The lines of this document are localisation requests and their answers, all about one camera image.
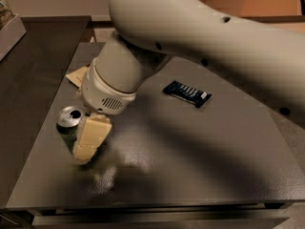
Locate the white box with items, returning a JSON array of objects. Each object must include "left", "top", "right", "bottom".
[{"left": 0, "top": 0, "right": 26, "bottom": 61}]

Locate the brown snack bag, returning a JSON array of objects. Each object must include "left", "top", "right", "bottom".
[{"left": 66, "top": 66, "right": 88, "bottom": 88}]

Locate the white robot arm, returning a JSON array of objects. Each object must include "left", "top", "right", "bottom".
[{"left": 72, "top": 0, "right": 305, "bottom": 164}]

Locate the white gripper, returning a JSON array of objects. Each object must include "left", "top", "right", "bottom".
[{"left": 72, "top": 58, "right": 136, "bottom": 165}]

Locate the dark blue candy bar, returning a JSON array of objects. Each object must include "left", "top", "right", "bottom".
[{"left": 163, "top": 81, "right": 212, "bottom": 108}]

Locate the green soda can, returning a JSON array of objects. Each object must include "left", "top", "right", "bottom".
[{"left": 56, "top": 105, "right": 88, "bottom": 152}]

